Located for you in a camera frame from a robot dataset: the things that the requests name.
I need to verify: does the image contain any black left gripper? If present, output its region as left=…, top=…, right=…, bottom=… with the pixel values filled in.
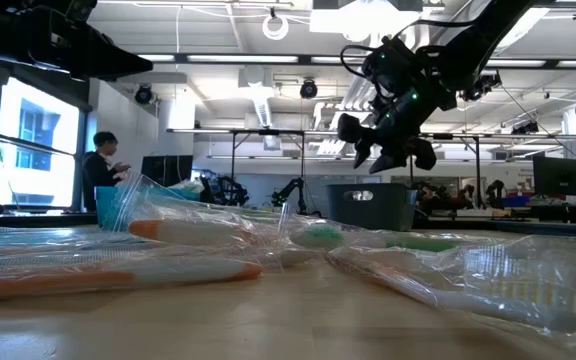
left=0, top=4, right=154, bottom=81

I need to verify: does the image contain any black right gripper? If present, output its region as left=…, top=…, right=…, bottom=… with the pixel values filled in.
left=337, top=74, right=457, bottom=175

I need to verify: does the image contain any green wrapped toothbrush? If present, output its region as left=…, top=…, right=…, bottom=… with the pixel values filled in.
left=287, top=223, right=492, bottom=255

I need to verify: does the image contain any person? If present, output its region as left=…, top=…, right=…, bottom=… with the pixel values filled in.
left=81, top=131, right=132, bottom=212

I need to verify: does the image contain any black monitor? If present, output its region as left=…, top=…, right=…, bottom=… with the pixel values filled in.
left=532, top=156, right=576, bottom=197
left=140, top=155, right=194, bottom=187

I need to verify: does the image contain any blue background box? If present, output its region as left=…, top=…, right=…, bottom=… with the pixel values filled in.
left=502, top=195, right=532, bottom=209

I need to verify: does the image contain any turquoise plastic bin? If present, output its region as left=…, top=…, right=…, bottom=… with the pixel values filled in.
left=94, top=185, right=202, bottom=231

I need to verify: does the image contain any long background workbench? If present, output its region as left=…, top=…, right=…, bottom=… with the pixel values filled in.
left=415, top=204, right=576, bottom=239

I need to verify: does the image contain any orange wrapped toothbrush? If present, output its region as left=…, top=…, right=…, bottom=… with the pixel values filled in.
left=126, top=217, right=272, bottom=250
left=327, top=238, right=576, bottom=351
left=0, top=258, right=265, bottom=303

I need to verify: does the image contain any black overhead camera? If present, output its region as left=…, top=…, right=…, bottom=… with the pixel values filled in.
left=134, top=83, right=155, bottom=105
left=298, top=78, right=320, bottom=101

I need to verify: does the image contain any dark grey-teal handled bin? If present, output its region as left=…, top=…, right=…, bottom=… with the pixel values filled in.
left=325, top=183, right=418, bottom=231

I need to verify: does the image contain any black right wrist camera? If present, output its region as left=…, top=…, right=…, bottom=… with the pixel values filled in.
left=362, top=37, right=409, bottom=96

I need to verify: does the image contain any black hanging camera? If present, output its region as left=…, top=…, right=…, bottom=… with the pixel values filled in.
left=460, top=71, right=503, bottom=103

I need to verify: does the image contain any white cable loop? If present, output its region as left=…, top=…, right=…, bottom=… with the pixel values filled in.
left=261, top=13, right=291, bottom=42

